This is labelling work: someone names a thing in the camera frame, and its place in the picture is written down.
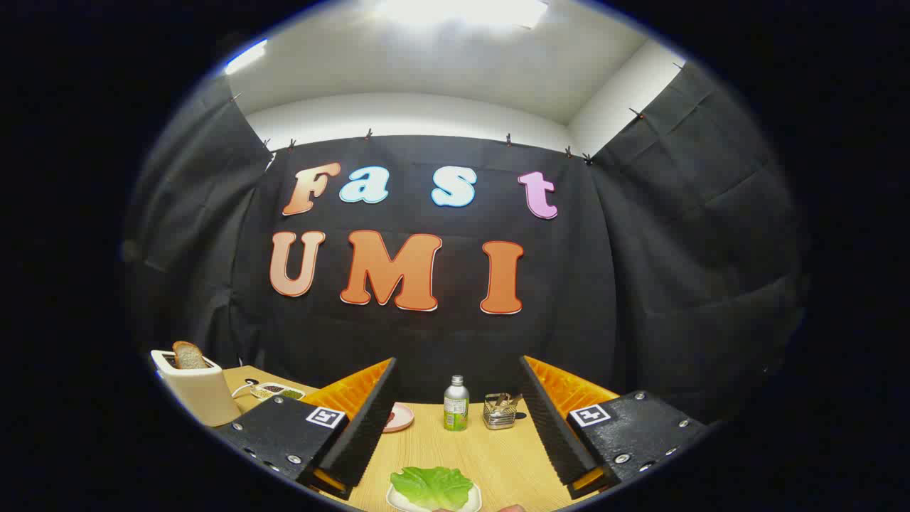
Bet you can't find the ceiling light panel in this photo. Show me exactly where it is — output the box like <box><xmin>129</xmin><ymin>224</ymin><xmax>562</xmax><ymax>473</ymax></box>
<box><xmin>370</xmin><ymin>0</ymin><xmax>548</xmax><ymax>29</ymax></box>
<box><xmin>226</xmin><ymin>39</ymin><xmax>268</xmax><ymax>75</ymax></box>

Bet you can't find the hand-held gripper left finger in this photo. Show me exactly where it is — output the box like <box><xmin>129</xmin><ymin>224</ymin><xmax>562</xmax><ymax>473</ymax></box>
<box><xmin>211</xmin><ymin>357</ymin><xmax>399</xmax><ymax>501</ymax></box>

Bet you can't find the white toaster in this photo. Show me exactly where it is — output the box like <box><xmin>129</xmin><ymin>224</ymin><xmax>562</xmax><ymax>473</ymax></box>
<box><xmin>150</xmin><ymin>349</ymin><xmax>242</xmax><ymax>427</ymax></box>

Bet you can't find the small white plate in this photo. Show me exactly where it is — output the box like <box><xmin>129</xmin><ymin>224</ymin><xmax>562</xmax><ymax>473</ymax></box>
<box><xmin>386</xmin><ymin>484</ymin><xmax>483</xmax><ymax>512</ymax></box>

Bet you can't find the black backdrop cloth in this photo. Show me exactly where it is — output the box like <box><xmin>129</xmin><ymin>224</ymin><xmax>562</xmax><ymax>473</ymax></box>
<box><xmin>121</xmin><ymin>60</ymin><xmax>811</xmax><ymax>427</ymax></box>

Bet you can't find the green lettuce leaf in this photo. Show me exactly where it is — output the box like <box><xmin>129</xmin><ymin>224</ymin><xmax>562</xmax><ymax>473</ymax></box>
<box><xmin>390</xmin><ymin>466</ymin><xmax>474</xmax><ymax>511</ymax></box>

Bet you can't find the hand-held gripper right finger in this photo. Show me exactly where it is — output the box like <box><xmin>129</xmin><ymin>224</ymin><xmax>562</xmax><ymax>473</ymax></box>
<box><xmin>518</xmin><ymin>355</ymin><xmax>712</xmax><ymax>501</ymax></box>

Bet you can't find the white divided dish with beans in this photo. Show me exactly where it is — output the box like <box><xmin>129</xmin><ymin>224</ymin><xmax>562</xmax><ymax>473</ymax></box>
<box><xmin>250</xmin><ymin>383</ymin><xmax>306</xmax><ymax>401</ymax></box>

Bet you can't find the brown toasted bread slice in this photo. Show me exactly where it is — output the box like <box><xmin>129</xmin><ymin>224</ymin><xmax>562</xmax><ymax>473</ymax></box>
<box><xmin>173</xmin><ymin>341</ymin><xmax>209</xmax><ymax>370</ymax></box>

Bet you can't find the pink plate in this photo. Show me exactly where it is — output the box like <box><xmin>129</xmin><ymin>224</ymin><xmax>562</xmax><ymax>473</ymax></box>
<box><xmin>382</xmin><ymin>402</ymin><xmax>414</xmax><ymax>433</ymax></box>

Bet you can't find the metal wire basket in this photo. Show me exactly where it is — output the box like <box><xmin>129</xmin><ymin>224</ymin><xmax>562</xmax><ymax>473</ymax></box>
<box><xmin>483</xmin><ymin>393</ymin><xmax>523</xmax><ymax>430</ymax></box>

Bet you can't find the silver green drink bottle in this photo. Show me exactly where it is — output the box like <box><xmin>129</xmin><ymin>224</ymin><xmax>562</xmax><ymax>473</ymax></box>
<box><xmin>444</xmin><ymin>375</ymin><xmax>470</xmax><ymax>432</ymax></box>

